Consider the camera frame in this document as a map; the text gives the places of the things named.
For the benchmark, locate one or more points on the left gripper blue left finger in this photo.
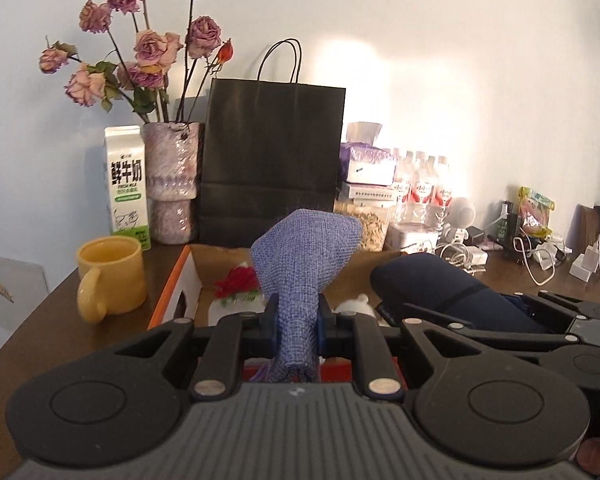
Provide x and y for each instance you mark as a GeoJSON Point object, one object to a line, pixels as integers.
{"type": "Point", "coordinates": [268, 330]}

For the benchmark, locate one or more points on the purple wrapped vase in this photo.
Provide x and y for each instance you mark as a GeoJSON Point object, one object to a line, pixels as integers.
{"type": "Point", "coordinates": [173, 159]}

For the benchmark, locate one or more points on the yellow snack bag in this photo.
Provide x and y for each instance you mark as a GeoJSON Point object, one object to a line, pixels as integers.
{"type": "Point", "coordinates": [534, 211]}

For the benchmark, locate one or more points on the black paper bag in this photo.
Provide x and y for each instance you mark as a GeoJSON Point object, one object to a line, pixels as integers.
{"type": "Point", "coordinates": [269, 148]}

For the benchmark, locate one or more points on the red fabric flower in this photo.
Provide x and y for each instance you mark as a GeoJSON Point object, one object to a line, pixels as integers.
{"type": "Point", "coordinates": [240, 281]}

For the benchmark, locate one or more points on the white paper card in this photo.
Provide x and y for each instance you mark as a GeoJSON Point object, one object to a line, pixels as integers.
{"type": "Point", "coordinates": [23, 287]}

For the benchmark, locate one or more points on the white floral tin box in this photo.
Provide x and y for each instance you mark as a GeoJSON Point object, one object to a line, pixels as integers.
{"type": "Point", "coordinates": [410, 238]}

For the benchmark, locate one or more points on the dried pink rose bouquet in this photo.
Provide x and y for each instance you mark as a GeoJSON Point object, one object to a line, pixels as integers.
{"type": "Point", "coordinates": [137, 69]}

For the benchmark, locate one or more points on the purple tissue pack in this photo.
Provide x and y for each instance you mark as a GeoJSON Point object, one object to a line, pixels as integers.
{"type": "Point", "coordinates": [361, 161]}

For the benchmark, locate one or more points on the white translucent pouch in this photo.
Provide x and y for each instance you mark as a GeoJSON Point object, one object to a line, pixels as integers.
{"type": "Point", "coordinates": [218, 310]}

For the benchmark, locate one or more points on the person's right hand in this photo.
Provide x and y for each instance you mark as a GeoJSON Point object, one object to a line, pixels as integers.
{"type": "Point", "coordinates": [588, 456]}

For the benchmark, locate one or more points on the yellow white plush toy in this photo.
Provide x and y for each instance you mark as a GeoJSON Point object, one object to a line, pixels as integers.
{"type": "Point", "coordinates": [358, 305]}

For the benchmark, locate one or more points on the pack of water bottles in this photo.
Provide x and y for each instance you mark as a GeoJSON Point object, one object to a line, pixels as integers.
{"type": "Point", "coordinates": [423, 190]}

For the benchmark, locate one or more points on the purple woven cloth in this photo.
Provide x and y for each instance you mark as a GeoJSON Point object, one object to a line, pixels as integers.
{"type": "Point", "coordinates": [295, 261]}

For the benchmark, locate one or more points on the dark navy pouch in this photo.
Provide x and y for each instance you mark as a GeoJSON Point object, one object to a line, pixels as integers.
{"type": "Point", "coordinates": [429, 282]}

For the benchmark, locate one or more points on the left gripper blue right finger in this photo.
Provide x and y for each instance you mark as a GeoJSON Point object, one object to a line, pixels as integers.
{"type": "Point", "coordinates": [325, 325]}

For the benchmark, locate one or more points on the clear jar of seeds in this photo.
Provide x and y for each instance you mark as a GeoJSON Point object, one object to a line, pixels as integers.
{"type": "Point", "coordinates": [374, 222]}

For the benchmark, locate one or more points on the red cardboard box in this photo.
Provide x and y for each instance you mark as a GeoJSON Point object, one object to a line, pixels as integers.
{"type": "Point", "coordinates": [203, 283]}

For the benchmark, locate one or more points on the white power adapter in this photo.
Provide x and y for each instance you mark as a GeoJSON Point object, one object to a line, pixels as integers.
{"type": "Point", "coordinates": [476, 256]}

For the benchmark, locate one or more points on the white milk carton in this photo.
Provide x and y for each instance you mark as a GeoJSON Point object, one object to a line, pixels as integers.
{"type": "Point", "coordinates": [126, 183]}

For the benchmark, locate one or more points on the white charger with cable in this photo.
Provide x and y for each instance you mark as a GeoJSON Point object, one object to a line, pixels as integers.
{"type": "Point", "coordinates": [587, 263]}

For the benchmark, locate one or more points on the yellow ceramic mug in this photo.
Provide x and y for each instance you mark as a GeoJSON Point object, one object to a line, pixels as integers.
{"type": "Point", "coordinates": [112, 278]}

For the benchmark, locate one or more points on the white flat box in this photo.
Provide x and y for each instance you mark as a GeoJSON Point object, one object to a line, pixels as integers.
{"type": "Point", "coordinates": [351, 191]}

